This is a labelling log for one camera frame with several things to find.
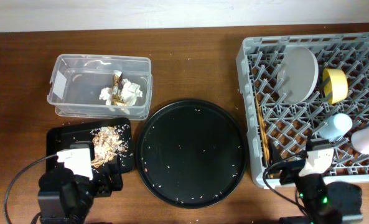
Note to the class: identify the grey dishwasher rack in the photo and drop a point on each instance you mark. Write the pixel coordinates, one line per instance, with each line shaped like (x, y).
(287, 126)

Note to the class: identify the gold foil wrapper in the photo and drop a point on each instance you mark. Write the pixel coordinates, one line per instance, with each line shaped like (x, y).
(119, 83)

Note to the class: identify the wooden chopstick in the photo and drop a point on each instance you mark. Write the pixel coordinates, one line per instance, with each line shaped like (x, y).
(260, 118)
(265, 143)

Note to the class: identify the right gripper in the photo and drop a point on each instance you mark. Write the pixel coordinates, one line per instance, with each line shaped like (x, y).
(291, 168)

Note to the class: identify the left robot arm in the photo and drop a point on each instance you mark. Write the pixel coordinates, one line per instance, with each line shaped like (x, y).
(65, 197)

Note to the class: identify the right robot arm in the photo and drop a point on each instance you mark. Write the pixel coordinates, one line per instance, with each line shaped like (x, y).
(337, 202)

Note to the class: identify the pink cup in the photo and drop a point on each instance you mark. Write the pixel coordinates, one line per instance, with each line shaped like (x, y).
(360, 141)

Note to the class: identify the food scraps and rice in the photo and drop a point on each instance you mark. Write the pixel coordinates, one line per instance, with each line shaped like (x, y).
(108, 144)

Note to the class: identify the round black tray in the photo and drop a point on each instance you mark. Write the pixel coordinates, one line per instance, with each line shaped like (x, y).
(191, 154)

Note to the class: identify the grey plate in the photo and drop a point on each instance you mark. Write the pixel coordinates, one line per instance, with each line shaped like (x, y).
(299, 72)

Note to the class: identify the white napkin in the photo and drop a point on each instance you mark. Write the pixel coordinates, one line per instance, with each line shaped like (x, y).
(128, 93)
(107, 95)

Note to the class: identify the yellow bowl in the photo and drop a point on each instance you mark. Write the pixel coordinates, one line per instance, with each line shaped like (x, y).
(335, 85)

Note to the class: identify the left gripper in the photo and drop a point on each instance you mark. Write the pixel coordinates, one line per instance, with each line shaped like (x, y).
(105, 189)

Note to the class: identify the blue cup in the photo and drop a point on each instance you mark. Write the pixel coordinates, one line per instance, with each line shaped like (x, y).
(336, 127)

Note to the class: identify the clear plastic bin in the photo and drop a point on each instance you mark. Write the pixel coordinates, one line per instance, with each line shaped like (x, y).
(78, 79)

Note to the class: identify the black rectangular tray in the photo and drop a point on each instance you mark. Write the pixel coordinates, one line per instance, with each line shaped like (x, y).
(62, 137)

